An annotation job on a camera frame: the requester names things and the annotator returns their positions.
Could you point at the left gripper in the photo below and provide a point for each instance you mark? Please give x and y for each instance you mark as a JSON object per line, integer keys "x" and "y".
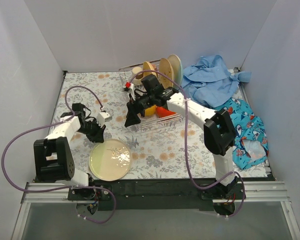
{"x": 93, "y": 128}

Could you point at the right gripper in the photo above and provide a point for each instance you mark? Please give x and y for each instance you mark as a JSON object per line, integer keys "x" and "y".
{"x": 134, "y": 107}

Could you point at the yellow bowl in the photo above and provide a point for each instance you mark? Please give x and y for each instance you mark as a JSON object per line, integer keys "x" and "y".
{"x": 150, "y": 111}

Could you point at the red bowl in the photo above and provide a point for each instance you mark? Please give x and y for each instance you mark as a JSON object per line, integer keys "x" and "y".
{"x": 162, "y": 112}

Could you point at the wire dish rack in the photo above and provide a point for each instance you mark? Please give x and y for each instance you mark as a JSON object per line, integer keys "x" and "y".
{"x": 151, "y": 122}

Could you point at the cream steel tumbler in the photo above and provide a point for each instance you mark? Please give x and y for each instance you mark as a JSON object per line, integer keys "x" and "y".
{"x": 137, "y": 72}

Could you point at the orange plate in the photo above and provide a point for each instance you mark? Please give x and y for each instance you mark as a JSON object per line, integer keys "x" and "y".
{"x": 149, "y": 66}

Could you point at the bird pattern plate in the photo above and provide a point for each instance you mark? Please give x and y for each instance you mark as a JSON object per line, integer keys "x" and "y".
{"x": 166, "y": 68}

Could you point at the cream and blue plate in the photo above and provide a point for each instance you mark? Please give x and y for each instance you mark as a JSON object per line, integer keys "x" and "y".
{"x": 176, "y": 64}

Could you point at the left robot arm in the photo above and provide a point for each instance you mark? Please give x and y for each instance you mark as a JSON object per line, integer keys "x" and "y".
{"x": 53, "y": 157}

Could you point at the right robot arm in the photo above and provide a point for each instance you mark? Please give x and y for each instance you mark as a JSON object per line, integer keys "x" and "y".
{"x": 218, "y": 130}

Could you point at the lower tan plate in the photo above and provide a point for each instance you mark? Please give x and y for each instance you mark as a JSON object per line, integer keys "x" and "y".
{"x": 111, "y": 160}

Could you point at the floral table mat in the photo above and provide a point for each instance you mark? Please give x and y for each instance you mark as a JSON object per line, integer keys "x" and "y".
{"x": 169, "y": 152}

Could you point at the light blue shirt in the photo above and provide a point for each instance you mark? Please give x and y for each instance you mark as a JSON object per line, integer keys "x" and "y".
{"x": 209, "y": 83}

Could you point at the shark print cloth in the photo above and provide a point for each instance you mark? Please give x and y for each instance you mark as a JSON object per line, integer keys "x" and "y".
{"x": 251, "y": 143}

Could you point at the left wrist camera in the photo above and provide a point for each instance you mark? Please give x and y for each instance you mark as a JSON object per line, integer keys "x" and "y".
{"x": 103, "y": 117}

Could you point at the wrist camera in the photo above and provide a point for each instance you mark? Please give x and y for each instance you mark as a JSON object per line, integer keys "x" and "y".
{"x": 103, "y": 117}
{"x": 129, "y": 88}

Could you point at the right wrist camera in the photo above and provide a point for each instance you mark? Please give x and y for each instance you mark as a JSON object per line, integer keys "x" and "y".
{"x": 129, "y": 88}

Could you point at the aluminium frame rail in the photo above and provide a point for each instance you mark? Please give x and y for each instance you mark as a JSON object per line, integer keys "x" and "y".
{"x": 260, "y": 191}

